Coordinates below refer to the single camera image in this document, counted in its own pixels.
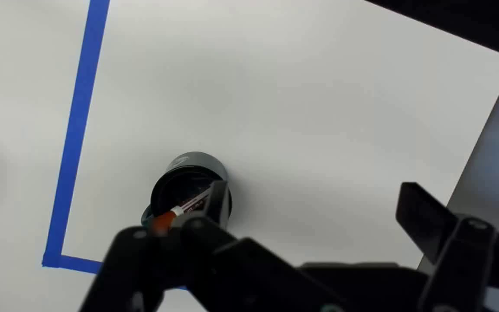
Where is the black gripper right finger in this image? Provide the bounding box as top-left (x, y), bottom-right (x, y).
top-left (395, 181), bottom-right (499, 312)

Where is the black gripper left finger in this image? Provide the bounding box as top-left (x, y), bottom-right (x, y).
top-left (78, 214), bottom-right (343, 312)

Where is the orange Expo dry-erase marker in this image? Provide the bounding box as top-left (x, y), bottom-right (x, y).
top-left (150, 189), bottom-right (213, 236)

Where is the dark green speckled mug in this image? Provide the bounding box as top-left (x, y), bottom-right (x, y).
top-left (140, 151), bottom-right (234, 233)

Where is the blue tape strip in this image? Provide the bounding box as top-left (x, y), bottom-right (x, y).
top-left (41, 252), bottom-right (105, 276)
top-left (40, 0), bottom-right (112, 269)

